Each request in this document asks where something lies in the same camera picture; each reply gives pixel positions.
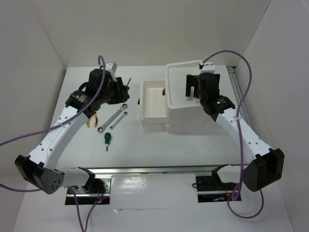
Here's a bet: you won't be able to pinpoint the green orange stubby screwdriver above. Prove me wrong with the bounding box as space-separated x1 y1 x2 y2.
124 78 131 92

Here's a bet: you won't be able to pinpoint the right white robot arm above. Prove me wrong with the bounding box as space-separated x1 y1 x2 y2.
185 72 284 192

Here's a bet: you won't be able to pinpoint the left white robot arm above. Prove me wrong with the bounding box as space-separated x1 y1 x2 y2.
14 63 129 194

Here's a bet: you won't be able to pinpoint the small silver ratchet wrench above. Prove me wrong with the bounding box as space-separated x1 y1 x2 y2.
110 112 128 130

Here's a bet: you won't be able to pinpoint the white drawer cabinet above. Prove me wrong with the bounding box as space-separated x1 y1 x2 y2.
165 60 220 135

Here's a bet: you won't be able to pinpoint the yellow black pliers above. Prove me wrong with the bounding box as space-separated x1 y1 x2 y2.
86 112 99 128

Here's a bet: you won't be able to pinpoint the white bottom drawer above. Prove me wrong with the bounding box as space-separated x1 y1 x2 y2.
142 122 169 133

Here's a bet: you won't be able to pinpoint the large silver ratchet wrench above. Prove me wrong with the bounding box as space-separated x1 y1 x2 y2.
97 103 127 133

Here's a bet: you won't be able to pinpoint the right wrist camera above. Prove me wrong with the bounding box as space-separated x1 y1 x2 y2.
199 62 215 74

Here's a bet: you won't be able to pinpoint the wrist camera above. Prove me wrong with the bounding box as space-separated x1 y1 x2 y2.
105 62 117 73
199 62 215 74

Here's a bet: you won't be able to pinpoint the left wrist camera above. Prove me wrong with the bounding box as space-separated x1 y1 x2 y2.
105 62 117 73

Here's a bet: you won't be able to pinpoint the front aluminium rail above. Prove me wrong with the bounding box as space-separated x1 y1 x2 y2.
87 165 217 175

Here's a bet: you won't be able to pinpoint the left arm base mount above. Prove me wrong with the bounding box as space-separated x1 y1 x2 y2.
71 176 112 205

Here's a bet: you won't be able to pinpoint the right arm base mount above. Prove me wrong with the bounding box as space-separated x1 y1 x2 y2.
192 169 237 203

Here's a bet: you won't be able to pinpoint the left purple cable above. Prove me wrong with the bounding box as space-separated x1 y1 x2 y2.
0 55 108 232

